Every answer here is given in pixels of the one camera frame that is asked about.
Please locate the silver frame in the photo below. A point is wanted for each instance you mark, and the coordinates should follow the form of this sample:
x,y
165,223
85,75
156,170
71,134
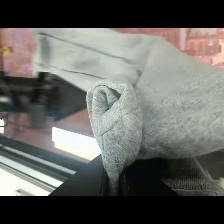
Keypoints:
x,y
20,181

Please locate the grey T-shirt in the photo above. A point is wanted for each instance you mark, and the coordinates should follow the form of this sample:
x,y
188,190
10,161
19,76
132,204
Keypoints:
x,y
173,110

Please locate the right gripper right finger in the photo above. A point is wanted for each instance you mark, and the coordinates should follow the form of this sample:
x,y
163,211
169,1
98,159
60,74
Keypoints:
x,y
143,180

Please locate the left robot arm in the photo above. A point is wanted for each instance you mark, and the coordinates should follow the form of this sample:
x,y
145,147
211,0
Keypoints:
x,y
50,96

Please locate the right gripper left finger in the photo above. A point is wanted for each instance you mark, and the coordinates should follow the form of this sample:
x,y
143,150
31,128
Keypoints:
x,y
86,181

